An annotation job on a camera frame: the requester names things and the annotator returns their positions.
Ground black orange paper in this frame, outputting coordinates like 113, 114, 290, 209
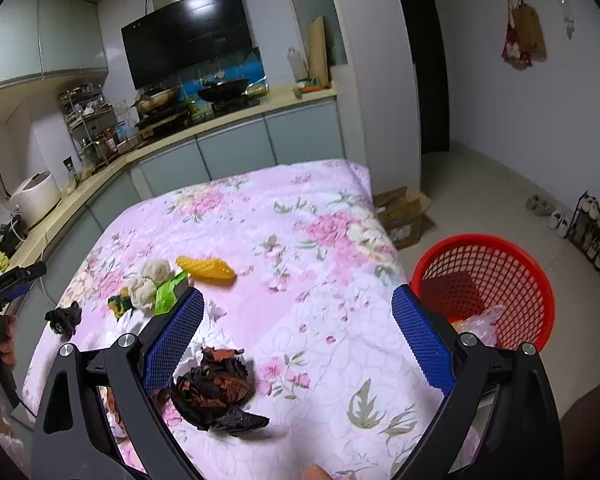
170, 345, 271, 436

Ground wooden cutting board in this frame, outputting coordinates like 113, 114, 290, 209
307, 16, 329, 86

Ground translucent plastic bottle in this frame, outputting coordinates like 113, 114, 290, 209
286, 47, 308, 83

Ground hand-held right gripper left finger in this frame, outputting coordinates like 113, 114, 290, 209
30, 287, 206, 480

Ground person's left hand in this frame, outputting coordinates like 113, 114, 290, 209
0, 312, 19, 368

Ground black shoe rack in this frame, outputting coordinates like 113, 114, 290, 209
565, 191, 600, 271

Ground dark lidded glass jar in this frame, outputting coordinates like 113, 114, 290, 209
62, 157, 78, 196

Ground black wok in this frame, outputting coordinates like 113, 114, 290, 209
198, 77, 251, 103

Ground pale green upper cabinets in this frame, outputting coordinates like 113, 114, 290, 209
0, 0, 110, 95

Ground red plastic mesh basket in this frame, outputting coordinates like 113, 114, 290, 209
411, 234, 555, 356

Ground metal spice rack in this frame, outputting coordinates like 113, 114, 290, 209
59, 85, 121, 166

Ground black gas stove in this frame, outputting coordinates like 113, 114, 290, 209
135, 96, 261, 133

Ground clear plastic bag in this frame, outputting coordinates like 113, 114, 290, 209
455, 305, 506, 346

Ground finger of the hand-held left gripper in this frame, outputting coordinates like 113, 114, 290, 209
0, 261, 47, 301
0, 282, 31, 317

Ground black range hood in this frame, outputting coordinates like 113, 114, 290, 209
121, 0, 255, 90

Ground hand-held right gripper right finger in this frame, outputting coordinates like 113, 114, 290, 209
391, 284, 566, 480

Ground brown paper bag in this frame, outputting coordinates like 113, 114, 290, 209
511, 4, 547, 61

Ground green wrapper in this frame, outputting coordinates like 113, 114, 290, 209
154, 271, 191, 316

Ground white rice cooker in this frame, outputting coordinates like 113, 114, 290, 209
7, 171, 62, 228

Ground black plastic scrap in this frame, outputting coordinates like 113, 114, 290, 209
45, 301, 82, 340

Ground blue foil backsplash sheet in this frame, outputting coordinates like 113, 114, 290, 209
180, 47, 266, 111

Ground white tissue paper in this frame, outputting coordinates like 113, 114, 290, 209
179, 299, 229, 368

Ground pale green lower cabinets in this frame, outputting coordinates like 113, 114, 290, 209
15, 100, 345, 321

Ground dark wooden door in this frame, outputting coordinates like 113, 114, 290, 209
397, 0, 451, 155

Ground yellow green scrap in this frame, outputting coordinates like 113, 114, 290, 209
107, 287, 133, 318

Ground pale green cabinets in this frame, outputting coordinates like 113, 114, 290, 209
15, 100, 345, 321
0, 0, 110, 95

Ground pink floral blanket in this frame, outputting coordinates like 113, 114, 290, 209
22, 158, 461, 480

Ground small black appliance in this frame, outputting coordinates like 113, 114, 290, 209
0, 222, 28, 256

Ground open cardboard box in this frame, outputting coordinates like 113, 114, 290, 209
372, 186, 436, 251

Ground golden frying pan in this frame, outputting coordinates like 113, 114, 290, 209
130, 87, 178, 113

